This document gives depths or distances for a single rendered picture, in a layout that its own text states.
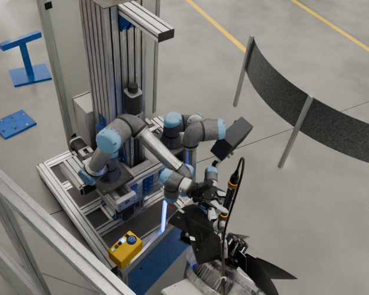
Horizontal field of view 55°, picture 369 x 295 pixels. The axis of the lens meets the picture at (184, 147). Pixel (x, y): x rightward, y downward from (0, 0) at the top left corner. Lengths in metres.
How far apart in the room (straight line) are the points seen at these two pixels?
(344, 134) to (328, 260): 1.11
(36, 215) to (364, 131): 2.88
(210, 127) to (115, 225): 1.43
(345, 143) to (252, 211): 1.05
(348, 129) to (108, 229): 2.21
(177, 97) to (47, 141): 1.64
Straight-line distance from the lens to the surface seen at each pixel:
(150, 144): 1.76
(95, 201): 3.16
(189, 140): 1.92
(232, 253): 1.81
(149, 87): 3.96
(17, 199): 0.96
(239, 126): 2.36
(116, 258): 1.93
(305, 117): 3.48
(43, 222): 0.92
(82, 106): 2.46
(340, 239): 3.64
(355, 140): 3.44
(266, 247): 3.32
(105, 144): 1.69
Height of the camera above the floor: 2.80
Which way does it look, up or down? 46 degrees down
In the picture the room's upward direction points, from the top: 7 degrees clockwise
